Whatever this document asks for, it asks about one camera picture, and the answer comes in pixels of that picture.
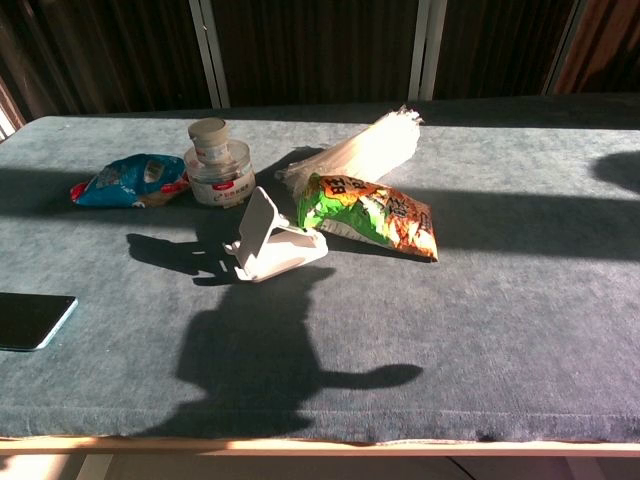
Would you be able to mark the blue snack bag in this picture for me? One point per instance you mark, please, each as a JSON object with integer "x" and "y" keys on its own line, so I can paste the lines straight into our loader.
{"x": 125, "y": 182}

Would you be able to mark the reddish brown curtain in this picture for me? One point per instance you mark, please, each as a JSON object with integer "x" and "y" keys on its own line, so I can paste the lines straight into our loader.
{"x": 605, "y": 45}

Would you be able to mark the small grey round cup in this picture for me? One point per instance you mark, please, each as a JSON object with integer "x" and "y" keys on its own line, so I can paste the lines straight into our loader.
{"x": 209, "y": 135}

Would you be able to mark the blue-grey table cloth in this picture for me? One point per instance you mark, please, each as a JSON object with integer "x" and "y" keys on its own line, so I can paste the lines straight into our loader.
{"x": 450, "y": 325}

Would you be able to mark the dark brown curtain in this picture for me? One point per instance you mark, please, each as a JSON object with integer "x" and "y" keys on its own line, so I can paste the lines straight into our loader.
{"x": 320, "y": 50}

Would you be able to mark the clear plastic jar white label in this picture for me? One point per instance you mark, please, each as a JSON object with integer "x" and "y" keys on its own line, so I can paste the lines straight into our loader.
{"x": 225, "y": 192}

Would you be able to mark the green orange snack bag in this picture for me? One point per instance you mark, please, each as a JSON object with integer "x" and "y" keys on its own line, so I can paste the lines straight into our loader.
{"x": 375, "y": 215}

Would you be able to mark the clear bag of white noodles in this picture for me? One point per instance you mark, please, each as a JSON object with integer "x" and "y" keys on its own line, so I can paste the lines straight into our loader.
{"x": 370, "y": 145}

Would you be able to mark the white window frame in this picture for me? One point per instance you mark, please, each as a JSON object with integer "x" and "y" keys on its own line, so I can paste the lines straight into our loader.
{"x": 7, "y": 117}

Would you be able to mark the white folding phone stand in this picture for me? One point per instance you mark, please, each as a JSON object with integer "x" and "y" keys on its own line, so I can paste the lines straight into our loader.
{"x": 257, "y": 225}

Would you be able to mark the black smartphone light blue frame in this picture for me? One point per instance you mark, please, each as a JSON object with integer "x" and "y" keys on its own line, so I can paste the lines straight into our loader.
{"x": 30, "y": 320}

